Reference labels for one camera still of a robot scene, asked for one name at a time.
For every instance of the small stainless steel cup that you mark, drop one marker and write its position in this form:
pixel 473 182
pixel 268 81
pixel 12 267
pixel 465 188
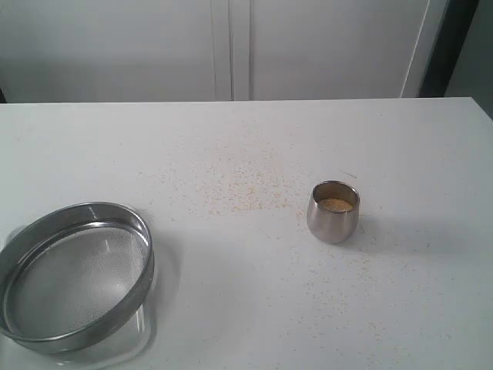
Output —
pixel 333 211

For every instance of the round steel mesh sieve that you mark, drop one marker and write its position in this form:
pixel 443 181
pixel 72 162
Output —
pixel 75 276

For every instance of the clear glass bowl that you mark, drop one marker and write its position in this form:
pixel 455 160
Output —
pixel 134 339

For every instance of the dark vertical post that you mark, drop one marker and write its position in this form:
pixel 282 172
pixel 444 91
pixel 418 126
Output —
pixel 453 31

